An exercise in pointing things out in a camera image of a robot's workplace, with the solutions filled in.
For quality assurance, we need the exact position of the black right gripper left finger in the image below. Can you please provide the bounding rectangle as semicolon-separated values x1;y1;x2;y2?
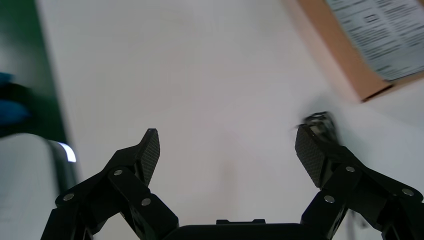
40;128;180;240

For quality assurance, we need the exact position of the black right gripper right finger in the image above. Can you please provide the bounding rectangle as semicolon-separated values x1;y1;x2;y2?
294;124;424;240

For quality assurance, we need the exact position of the black computer mouse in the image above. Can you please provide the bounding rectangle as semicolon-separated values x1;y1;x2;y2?
296;111;341;144

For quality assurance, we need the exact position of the brown cardboard storage box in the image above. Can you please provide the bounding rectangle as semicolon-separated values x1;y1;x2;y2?
283;0;424;103

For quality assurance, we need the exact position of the person in yellow coat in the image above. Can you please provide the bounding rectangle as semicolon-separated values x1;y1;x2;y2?
0;72;31;129

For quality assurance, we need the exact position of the printed white paper sheet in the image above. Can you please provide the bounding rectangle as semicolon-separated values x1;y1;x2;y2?
326;0;424;82

